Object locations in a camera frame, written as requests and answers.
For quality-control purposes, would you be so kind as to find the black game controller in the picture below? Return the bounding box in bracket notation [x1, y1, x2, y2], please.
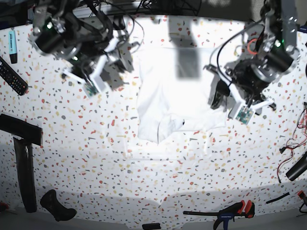
[40, 189, 77, 222]

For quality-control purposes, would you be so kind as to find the white T-shirt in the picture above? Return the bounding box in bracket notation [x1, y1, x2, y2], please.
[137, 48, 226, 144]

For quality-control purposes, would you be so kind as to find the blue highlighter pen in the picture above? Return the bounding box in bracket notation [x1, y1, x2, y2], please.
[9, 30, 18, 64]

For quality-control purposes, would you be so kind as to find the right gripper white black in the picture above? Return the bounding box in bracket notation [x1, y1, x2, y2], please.
[62, 37, 125, 98]

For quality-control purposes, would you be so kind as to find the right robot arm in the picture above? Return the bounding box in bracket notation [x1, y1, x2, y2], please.
[29, 0, 129, 97]

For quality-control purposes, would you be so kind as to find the black cable piece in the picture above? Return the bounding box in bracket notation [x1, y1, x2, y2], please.
[265, 192, 290, 205]

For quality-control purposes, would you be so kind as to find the black cylinder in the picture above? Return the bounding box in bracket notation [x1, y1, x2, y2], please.
[286, 152, 307, 181]

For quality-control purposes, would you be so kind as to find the black remote control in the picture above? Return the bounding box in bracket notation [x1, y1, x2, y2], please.
[0, 58, 28, 96]

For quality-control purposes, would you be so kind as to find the small red black connector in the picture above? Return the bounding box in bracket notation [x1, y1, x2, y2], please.
[298, 191, 305, 199]

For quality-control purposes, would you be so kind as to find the terrazzo pattern tablecloth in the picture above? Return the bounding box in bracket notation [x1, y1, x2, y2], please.
[0, 16, 307, 229]

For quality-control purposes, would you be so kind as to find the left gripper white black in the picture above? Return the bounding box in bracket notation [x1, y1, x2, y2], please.
[205, 64, 276, 125]

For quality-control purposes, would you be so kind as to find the red and black wire bundle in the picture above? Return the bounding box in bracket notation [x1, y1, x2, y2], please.
[277, 102, 307, 184]

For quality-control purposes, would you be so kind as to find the black and red bar clamp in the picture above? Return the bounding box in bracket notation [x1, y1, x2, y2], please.
[183, 200, 255, 230]

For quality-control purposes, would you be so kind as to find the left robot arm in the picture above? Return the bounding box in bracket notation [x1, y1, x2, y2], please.
[206, 0, 300, 125]

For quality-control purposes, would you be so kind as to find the small black box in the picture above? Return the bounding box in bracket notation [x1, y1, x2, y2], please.
[142, 223, 161, 230]

